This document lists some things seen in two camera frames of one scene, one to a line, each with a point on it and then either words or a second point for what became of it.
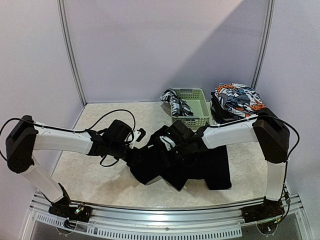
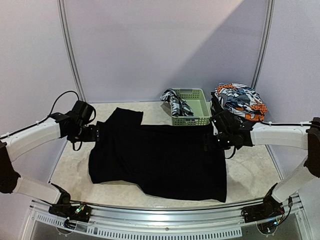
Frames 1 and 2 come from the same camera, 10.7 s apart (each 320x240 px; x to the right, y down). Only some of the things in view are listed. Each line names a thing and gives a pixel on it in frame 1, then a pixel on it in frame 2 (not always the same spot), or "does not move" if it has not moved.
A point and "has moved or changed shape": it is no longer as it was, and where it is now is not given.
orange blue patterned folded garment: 239,100 does not move
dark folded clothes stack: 221,115 does not move
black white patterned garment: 179,107 does not move
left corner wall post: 68,52 does not move
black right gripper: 164,146 → 207,142
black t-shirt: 211,165 has moved or changed shape
